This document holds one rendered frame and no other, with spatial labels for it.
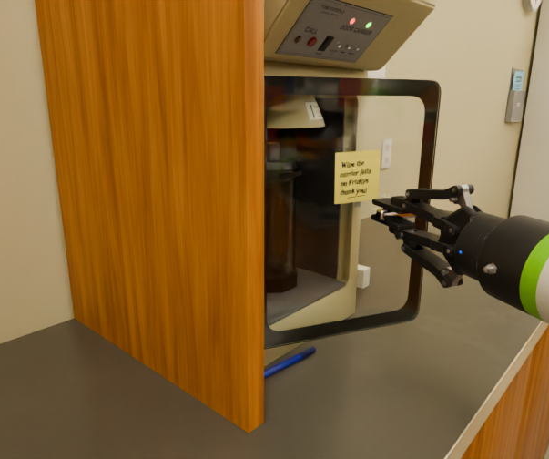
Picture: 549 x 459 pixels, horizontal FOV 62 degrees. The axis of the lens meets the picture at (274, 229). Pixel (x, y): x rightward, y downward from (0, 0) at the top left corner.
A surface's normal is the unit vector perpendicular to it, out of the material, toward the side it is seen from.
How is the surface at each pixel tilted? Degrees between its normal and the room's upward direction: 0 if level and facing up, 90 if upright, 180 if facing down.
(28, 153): 90
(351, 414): 0
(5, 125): 90
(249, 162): 90
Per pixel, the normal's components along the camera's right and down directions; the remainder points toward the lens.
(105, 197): -0.66, 0.20
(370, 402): 0.00, -0.96
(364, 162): 0.36, 0.26
